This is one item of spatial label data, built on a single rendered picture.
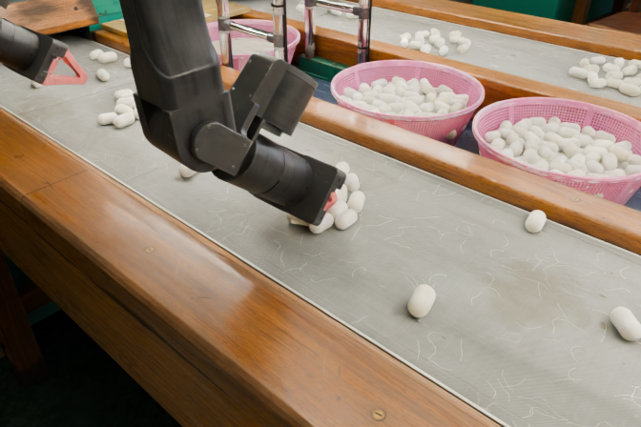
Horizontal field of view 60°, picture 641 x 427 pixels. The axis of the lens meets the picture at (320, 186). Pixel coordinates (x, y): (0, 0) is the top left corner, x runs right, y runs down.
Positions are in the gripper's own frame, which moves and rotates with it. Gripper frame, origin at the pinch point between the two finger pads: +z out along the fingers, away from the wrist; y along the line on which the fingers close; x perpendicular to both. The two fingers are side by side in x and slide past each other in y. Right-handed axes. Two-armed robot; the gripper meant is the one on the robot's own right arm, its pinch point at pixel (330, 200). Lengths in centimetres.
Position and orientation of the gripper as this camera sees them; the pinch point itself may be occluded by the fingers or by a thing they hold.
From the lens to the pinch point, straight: 69.1
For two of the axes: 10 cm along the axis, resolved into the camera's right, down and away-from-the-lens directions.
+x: -4.3, 9.0, -0.3
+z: 4.9, 2.6, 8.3
